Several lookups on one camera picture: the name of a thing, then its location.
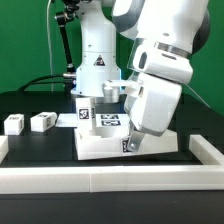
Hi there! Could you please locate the white square table top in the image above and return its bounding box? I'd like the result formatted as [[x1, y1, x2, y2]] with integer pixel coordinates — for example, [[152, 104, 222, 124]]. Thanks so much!
[[74, 126, 178, 160]]

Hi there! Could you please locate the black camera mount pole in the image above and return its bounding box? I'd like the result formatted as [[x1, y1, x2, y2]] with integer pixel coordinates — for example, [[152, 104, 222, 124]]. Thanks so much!
[[54, 0, 81, 79]]

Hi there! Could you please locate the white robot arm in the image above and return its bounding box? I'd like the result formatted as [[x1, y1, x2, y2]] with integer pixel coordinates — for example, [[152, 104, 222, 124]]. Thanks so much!
[[65, 0, 210, 152]]

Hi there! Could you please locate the white sheet with fiducial markers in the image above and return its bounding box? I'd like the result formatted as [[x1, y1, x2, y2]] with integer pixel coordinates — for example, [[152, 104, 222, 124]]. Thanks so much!
[[56, 113, 129, 127]]

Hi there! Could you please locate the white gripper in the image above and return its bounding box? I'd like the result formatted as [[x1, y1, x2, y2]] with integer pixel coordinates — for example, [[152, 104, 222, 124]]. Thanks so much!
[[124, 72, 182, 152]]

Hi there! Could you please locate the white thin cable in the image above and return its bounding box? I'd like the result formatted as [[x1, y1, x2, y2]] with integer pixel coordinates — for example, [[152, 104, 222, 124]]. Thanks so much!
[[46, 0, 56, 92]]

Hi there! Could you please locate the black cable bundle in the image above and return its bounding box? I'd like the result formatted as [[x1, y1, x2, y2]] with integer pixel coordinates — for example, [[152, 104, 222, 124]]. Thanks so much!
[[16, 73, 77, 92]]

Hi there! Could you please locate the white workspace frame wall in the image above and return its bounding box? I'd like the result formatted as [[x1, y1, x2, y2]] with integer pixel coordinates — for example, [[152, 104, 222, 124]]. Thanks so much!
[[0, 135, 224, 194]]

